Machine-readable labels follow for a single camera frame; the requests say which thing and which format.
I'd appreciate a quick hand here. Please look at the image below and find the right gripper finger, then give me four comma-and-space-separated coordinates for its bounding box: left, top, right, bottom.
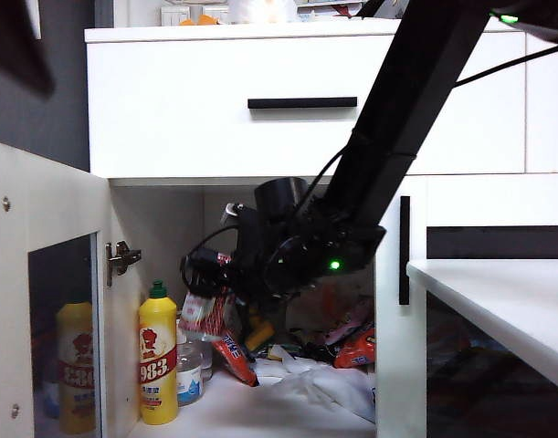
184, 252, 221, 298
226, 282, 256, 342

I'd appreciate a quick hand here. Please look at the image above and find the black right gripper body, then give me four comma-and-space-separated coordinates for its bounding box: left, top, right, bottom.
213, 235, 280, 301

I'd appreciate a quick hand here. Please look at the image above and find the red white beverage can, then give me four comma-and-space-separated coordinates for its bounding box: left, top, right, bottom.
177, 287, 237, 343

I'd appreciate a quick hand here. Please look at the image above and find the white glass-panel cabinet door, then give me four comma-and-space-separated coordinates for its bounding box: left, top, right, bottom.
0, 139, 111, 438
374, 175, 558, 438

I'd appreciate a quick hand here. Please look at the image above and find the metal door hinge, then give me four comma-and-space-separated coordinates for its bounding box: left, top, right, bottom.
105, 240, 142, 288

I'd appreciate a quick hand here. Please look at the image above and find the white cabinet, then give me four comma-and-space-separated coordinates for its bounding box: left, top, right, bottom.
84, 17, 558, 438

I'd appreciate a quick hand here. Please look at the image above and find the orange snack packet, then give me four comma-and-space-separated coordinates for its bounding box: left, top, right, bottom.
212, 335, 260, 388

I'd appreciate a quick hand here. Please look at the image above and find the clear plastic bottle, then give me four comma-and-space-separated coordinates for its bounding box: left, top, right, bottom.
200, 341, 215, 382

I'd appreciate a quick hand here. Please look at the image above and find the translucent bag with orange contents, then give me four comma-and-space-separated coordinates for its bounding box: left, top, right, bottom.
285, 273, 371, 334

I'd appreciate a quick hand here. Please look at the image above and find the clear pump sanitizer bottle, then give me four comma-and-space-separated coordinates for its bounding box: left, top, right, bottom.
175, 318, 205, 407

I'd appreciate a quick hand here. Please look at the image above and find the white crumpled plastic bag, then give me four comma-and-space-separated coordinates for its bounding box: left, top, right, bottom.
255, 350, 376, 423

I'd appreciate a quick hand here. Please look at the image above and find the yellow detergent bottle green cap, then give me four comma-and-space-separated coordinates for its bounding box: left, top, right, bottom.
138, 280, 179, 426

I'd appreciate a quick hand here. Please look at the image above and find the red orange snack bag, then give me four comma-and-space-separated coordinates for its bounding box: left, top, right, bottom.
333, 326, 377, 370

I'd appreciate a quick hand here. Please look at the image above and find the wide white drawer front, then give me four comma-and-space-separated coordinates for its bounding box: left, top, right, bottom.
86, 34, 527, 178

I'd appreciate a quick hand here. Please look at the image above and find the translucent white plastic bag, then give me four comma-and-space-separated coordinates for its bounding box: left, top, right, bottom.
226, 0, 299, 24

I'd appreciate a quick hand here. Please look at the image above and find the white teal printed box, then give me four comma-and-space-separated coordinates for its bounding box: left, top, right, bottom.
296, 0, 366, 17

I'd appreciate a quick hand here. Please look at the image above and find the black slanted object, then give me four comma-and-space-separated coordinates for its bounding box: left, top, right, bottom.
358, 0, 389, 18

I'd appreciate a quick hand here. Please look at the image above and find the black right camera cable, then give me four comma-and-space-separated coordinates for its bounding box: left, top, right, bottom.
180, 225, 243, 297

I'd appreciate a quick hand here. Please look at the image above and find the yellow handled scraper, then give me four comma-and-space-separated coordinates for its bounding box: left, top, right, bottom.
245, 314, 276, 352

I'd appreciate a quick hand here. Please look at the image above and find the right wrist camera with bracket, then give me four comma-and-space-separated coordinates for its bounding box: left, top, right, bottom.
220, 202, 261, 243

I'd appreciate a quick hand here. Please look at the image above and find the black vertical door handle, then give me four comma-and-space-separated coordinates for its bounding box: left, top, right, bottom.
398, 195, 411, 306

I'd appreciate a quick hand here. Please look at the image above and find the white wall socket box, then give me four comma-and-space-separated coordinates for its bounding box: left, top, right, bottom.
189, 5, 229, 25
161, 5, 191, 26

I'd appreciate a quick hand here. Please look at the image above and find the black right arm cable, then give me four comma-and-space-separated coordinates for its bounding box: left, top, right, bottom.
455, 44, 558, 89

